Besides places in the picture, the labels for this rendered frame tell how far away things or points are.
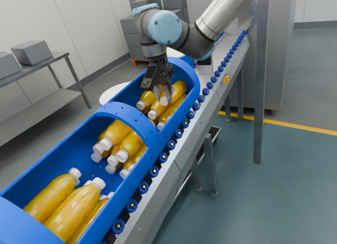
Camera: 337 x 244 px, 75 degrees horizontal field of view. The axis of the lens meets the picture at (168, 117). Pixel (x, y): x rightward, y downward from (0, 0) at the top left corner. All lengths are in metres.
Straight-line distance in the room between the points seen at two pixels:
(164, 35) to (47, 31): 3.69
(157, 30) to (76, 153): 0.52
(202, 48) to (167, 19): 0.15
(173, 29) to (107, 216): 0.54
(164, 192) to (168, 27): 0.60
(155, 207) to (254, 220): 1.07
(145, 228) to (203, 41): 0.66
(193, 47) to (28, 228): 0.63
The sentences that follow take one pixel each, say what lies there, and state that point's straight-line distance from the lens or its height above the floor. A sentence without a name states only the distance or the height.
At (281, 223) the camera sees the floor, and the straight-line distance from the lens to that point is 1.84.
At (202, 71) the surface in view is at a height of 0.95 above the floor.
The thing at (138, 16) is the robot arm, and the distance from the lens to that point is 0.80.
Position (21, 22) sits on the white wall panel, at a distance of 4.15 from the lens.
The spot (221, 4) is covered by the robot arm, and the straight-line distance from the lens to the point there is 0.71.
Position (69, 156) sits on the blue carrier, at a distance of 0.86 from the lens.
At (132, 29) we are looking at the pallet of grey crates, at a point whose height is 0.74.
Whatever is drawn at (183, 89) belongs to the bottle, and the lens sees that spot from 1.02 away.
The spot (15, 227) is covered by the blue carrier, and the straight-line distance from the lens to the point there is 0.58.
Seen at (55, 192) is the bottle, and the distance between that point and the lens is 0.73.
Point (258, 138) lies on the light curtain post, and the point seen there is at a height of 0.30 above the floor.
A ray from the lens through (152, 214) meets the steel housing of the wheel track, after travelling 0.87.
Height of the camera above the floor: 1.58
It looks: 34 degrees down
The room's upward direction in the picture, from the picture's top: 14 degrees counter-clockwise
